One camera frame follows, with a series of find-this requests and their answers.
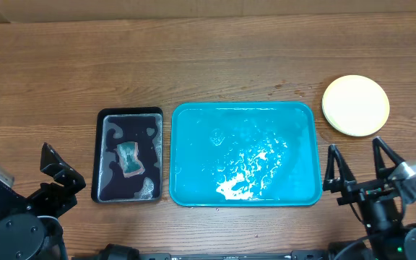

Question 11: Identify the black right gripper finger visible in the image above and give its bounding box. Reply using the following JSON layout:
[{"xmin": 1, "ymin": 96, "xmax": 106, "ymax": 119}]
[
  {"xmin": 322, "ymin": 144, "xmax": 357, "ymax": 191},
  {"xmin": 371, "ymin": 136, "xmax": 406, "ymax": 180}
]

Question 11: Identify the pink sponge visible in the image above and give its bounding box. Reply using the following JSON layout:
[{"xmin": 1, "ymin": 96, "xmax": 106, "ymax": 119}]
[{"xmin": 116, "ymin": 142, "xmax": 145, "ymax": 178}]

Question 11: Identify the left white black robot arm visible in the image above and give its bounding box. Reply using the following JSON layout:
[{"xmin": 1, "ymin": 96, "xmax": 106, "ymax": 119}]
[{"xmin": 0, "ymin": 143, "xmax": 86, "ymax": 260}]

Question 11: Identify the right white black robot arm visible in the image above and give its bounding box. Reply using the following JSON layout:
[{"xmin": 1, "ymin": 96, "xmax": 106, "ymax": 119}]
[{"xmin": 322, "ymin": 136, "xmax": 416, "ymax": 260}]

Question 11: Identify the black water tray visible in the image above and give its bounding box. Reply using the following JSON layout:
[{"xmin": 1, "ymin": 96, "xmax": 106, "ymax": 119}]
[{"xmin": 91, "ymin": 107, "xmax": 163, "ymax": 204}]

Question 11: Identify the teal plastic tray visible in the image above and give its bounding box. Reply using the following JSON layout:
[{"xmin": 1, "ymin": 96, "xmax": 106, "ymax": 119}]
[{"xmin": 169, "ymin": 101, "xmax": 322, "ymax": 207}]

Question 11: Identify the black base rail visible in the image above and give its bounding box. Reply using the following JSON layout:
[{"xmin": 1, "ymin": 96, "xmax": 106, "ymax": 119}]
[{"xmin": 71, "ymin": 240, "xmax": 339, "ymax": 260}]

